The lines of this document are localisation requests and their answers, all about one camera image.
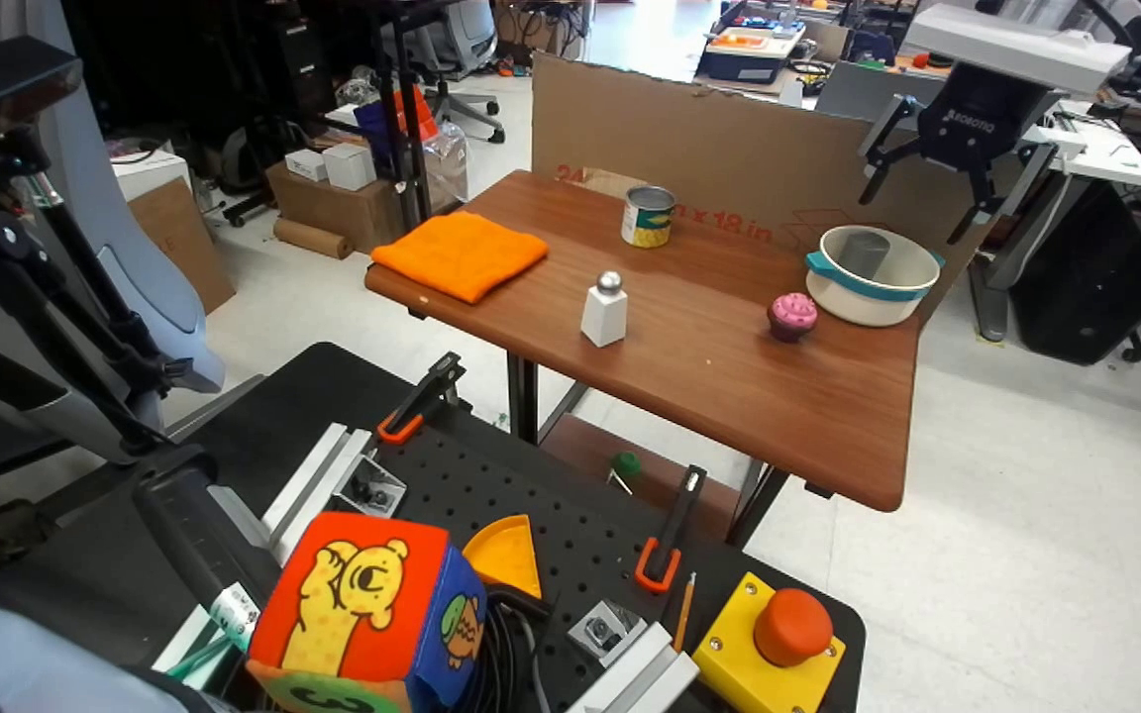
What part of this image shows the white pot with teal band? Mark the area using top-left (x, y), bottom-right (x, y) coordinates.
top-left (802, 223), bottom-right (942, 327)

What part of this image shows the yellow emergency stop red button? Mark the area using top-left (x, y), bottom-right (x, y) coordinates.
top-left (690, 570), bottom-right (851, 713)

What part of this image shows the aluminium rail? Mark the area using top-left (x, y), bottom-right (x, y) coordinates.
top-left (566, 616), bottom-right (707, 713)
top-left (257, 418), bottom-right (378, 567)

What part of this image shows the colourful plush cube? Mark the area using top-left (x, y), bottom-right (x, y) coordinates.
top-left (246, 506), bottom-right (493, 713)

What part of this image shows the orange folded cloth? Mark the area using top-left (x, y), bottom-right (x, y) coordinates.
top-left (369, 204), bottom-right (554, 308)

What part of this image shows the black cable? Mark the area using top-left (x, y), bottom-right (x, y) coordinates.
top-left (473, 590), bottom-right (564, 713)

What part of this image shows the black office chair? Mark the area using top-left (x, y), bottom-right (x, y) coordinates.
top-left (390, 0), bottom-right (510, 145)

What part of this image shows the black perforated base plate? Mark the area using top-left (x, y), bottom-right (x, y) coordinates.
top-left (0, 337), bottom-right (870, 713)

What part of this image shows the wooden pencil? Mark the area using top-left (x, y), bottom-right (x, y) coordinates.
top-left (671, 567), bottom-right (702, 654)

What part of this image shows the wooden table base board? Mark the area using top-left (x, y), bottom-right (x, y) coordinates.
top-left (537, 413), bottom-right (744, 525)

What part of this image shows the brown wooden table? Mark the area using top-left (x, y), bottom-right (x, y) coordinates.
top-left (364, 167), bottom-right (999, 549)

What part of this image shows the yellow orange wedge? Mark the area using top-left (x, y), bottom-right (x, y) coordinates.
top-left (461, 512), bottom-right (553, 604)

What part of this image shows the black white marker card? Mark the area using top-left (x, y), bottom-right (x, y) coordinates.
top-left (333, 452), bottom-right (409, 517)
top-left (566, 596), bottom-right (649, 669)

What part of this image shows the small grey object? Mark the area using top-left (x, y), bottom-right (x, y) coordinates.
top-left (839, 229), bottom-right (896, 278)

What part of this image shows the grey blue hanging fabric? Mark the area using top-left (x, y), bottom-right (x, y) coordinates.
top-left (0, 0), bottom-right (225, 389)

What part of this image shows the brown cardboard panel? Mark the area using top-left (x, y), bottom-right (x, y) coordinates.
top-left (529, 52), bottom-right (999, 269)

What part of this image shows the black bag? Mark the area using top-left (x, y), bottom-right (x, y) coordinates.
top-left (1006, 175), bottom-right (1141, 368)

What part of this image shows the white salt shaker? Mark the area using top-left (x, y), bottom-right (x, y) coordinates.
top-left (579, 265), bottom-right (633, 351)

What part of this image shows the tin can with label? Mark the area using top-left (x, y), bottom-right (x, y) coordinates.
top-left (617, 183), bottom-right (678, 252)

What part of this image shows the black clamp with orange handle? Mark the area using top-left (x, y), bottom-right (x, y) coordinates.
top-left (629, 464), bottom-right (711, 600)
top-left (372, 349), bottom-right (473, 446)

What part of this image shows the black camera stand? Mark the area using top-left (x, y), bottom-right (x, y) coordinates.
top-left (0, 34), bottom-right (218, 530)

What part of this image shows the brown cardboard box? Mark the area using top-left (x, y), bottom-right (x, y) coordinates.
top-left (110, 143), bottom-right (240, 316)
top-left (266, 158), bottom-right (405, 258)

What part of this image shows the small green handled tool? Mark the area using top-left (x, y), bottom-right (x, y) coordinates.
top-left (607, 446), bottom-right (649, 502)

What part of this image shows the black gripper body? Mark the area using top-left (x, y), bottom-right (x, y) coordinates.
top-left (904, 61), bottom-right (1066, 179)

